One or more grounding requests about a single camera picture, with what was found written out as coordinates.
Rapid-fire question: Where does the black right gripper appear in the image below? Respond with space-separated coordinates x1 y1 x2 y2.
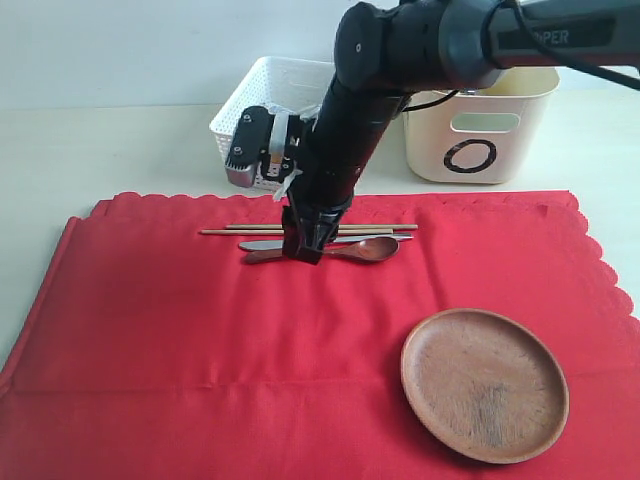
281 149 365 265

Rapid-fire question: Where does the silver table knife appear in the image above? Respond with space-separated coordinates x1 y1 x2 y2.
238 233 413 252

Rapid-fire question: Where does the brown wooden spoon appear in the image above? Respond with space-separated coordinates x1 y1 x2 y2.
244 237 400 265

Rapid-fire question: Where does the wooden chopstick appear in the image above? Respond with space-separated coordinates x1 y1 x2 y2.
198 229 394 236
225 224 419 231

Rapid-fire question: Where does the brown wooden plate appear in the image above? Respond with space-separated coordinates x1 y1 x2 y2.
400 308 570 465

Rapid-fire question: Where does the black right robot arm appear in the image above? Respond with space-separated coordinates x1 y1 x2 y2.
282 1 639 264

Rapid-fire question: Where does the white perforated plastic basket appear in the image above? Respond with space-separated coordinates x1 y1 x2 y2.
209 56 334 191

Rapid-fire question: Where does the red scalloped table cloth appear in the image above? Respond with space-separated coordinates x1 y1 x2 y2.
1 191 639 479

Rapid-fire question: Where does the cream plastic bin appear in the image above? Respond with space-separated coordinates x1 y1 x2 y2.
404 67 560 184

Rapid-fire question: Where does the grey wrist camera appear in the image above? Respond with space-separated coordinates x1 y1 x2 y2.
225 106 304 188

